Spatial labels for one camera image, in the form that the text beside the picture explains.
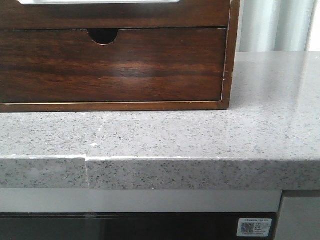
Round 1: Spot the dark wooden drawer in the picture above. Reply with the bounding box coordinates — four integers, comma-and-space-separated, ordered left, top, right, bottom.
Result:
0, 0, 231, 30
0, 27, 227, 103

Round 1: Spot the dark wooden drawer cabinet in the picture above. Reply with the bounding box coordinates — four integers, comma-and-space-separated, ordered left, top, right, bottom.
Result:
0, 0, 240, 113

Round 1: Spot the white curtain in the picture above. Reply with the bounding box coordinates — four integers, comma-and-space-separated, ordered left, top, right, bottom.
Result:
236, 0, 320, 52

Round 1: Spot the white QR code sticker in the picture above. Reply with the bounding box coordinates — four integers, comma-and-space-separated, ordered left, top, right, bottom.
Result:
236, 218, 273, 237

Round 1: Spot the grey cabinet door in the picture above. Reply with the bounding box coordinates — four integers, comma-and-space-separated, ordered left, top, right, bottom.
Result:
275, 190, 320, 240

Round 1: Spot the black glass appliance door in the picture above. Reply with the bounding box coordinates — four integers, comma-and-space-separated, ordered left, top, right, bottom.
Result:
0, 212, 278, 240

